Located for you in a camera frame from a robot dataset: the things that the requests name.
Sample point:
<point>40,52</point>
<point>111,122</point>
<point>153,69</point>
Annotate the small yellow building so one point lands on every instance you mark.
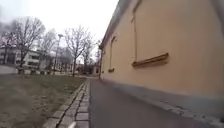
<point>96,70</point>

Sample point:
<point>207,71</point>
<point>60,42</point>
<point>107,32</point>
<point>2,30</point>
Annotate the cobblestone strip along wall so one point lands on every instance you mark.
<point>196,115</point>

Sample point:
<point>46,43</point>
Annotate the row of bare trees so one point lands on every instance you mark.
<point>76,46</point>

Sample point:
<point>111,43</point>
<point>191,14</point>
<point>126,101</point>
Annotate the pale grey road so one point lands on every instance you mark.
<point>6,69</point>

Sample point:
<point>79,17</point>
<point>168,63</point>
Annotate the grey asphalt ground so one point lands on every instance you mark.
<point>113,106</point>

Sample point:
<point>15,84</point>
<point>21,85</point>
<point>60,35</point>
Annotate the tall lamp post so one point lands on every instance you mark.
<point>56,53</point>

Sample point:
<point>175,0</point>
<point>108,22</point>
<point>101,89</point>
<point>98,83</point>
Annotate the patchy grass and soil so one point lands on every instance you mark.
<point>30,96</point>

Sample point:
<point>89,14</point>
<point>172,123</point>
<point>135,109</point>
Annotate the cobblestone kerb strip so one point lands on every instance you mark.
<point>75,108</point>

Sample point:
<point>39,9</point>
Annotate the white building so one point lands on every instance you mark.
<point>31,60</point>

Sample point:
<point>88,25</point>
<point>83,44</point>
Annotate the robot's own part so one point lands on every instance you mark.
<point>72,125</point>

